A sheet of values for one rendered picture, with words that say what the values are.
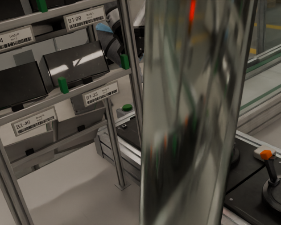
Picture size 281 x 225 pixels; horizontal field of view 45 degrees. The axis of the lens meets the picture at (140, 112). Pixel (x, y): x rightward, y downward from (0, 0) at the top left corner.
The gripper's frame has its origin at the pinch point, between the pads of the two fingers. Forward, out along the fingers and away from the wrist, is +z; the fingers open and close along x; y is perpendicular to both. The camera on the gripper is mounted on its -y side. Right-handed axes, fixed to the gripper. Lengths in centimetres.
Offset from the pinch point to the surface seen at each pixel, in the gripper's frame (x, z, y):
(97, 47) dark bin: 25.4, -4.7, -23.5
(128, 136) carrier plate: 10.5, 12.7, 15.8
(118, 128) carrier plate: 9.7, 8.1, 20.9
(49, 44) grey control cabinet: -78, -149, 273
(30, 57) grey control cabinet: -52, -142, 277
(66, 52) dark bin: 32.2, -6.0, -22.7
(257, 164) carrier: -5.5, 38.0, -14.3
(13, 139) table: 36, -13, 63
